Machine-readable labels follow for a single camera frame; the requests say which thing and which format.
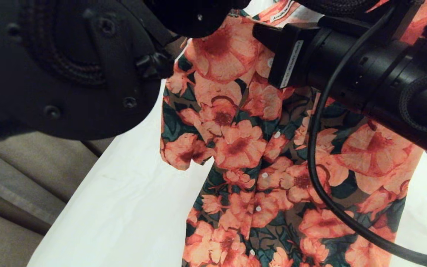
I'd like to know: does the orange floral short-sleeve shirt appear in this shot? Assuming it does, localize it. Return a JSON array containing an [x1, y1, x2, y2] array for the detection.
[[160, 0, 427, 267]]

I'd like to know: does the white sheeted bed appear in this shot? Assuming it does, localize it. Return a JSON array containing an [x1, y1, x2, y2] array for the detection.
[[28, 37, 427, 267]]

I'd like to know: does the beige curtain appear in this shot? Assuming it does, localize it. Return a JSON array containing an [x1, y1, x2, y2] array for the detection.
[[0, 128, 119, 267]]

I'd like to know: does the black looped cable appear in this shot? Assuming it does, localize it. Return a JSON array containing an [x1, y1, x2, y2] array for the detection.
[[399, 72, 427, 137], [295, 0, 397, 16]]

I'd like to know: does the black braided cable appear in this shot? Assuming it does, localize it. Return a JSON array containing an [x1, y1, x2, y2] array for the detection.
[[28, 0, 107, 89]]

